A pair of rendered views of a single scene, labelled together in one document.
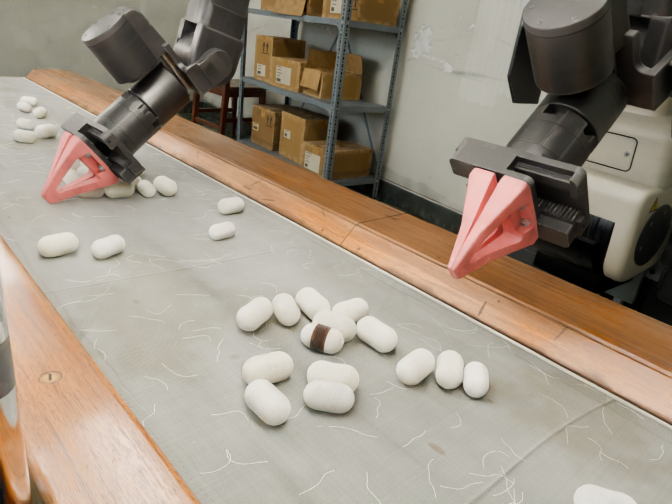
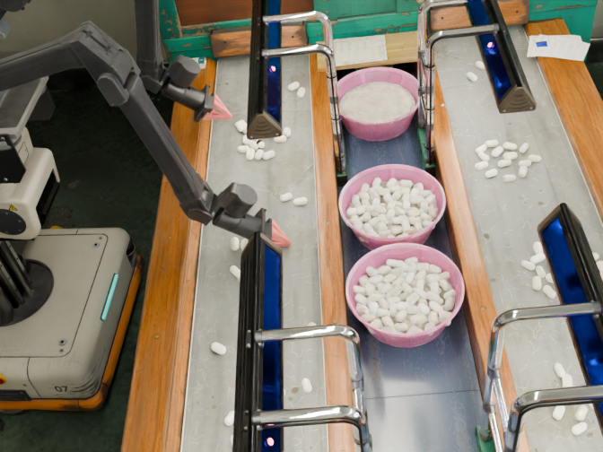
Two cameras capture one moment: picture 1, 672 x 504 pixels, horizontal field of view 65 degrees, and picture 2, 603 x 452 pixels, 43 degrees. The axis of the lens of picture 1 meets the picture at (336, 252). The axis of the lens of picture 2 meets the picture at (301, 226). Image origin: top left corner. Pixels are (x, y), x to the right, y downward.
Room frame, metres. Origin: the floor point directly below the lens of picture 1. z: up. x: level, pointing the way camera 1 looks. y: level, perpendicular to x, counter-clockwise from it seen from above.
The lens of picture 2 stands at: (1.34, 1.36, 2.14)
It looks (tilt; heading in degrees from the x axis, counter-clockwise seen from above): 46 degrees down; 231
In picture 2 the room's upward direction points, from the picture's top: 10 degrees counter-clockwise
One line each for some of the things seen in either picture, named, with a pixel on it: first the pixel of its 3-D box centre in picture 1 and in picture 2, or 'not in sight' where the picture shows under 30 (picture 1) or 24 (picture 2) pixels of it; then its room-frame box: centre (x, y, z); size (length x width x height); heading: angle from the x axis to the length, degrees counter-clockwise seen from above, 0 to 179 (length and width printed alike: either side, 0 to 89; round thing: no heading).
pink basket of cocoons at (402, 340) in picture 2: not in sight; (404, 299); (0.50, 0.65, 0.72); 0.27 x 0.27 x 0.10
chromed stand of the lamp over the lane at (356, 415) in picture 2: not in sight; (317, 438); (0.94, 0.81, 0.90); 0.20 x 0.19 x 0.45; 45
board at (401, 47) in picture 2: not in sight; (370, 50); (-0.15, -0.02, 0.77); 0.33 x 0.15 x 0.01; 135
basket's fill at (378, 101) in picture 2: not in sight; (377, 109); (0.00, 0.14, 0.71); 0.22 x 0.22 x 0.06
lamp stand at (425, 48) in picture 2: not in sight; (456, 86); (-0.02, 0.40, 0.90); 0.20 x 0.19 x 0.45; 45
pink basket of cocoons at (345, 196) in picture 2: not in sight; (392, 212); (0.31, 0.45, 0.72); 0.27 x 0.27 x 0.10
